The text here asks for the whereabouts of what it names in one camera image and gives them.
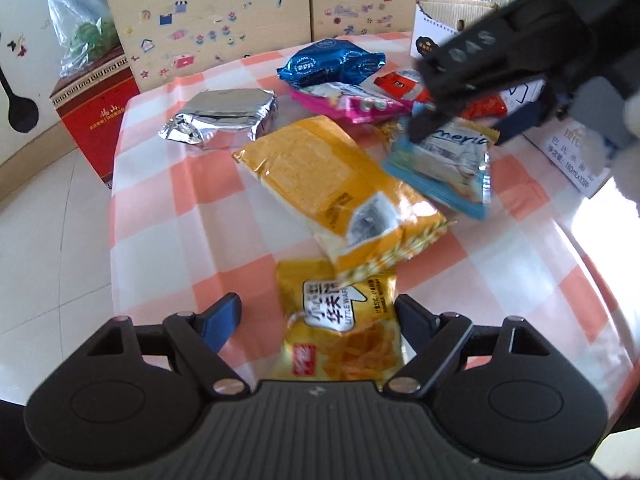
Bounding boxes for red cardboard box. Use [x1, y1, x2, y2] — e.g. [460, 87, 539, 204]
[49, 45, 142, 191]

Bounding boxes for person's right hand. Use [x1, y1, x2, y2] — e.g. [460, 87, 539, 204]
[609, 100, 640, 200]

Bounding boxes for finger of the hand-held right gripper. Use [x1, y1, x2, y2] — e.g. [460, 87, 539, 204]
[406, 96, 458, 145]
[494, 80, 558, 147]

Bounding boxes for white cardboard box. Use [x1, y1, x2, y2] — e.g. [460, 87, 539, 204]
[410, 0, 614, 197]

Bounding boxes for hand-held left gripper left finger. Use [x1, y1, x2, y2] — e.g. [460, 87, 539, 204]
[86, 292, 252, 403]

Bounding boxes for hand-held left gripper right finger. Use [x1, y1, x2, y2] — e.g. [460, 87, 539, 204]
[383, 293, 547, 403]

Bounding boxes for silver foil snack packet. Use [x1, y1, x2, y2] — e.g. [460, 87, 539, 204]
[157, 87, 279, 152]

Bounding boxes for large yellow snack packet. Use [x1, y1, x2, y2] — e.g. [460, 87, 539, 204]
[232, 114, 449, 287]

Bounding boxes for orange checkered tablecloth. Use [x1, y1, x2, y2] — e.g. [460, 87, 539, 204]
[107, 30, 640, 406]

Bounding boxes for red snack packet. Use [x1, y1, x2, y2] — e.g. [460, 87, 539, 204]
[372, 69, 507, 122]

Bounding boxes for pink snack packet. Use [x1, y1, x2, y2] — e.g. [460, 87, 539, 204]
[290, 81, 412, 126]

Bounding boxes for black vase wall decal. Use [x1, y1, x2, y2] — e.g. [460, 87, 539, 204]
[0, 62, 39, 134]

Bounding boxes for small yellow waffle packet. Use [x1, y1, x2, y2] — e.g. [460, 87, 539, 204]
[276, 257, 407, 394]

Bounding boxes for wooden cabinet with stickers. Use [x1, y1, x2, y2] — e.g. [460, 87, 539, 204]
[92, 0, 448, 93]

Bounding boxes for light blue snack packet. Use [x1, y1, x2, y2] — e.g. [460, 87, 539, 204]
[382, 115, 501, 222]

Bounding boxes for clear bag of greens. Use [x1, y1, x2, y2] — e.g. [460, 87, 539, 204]
[46, 0, 122, 79]

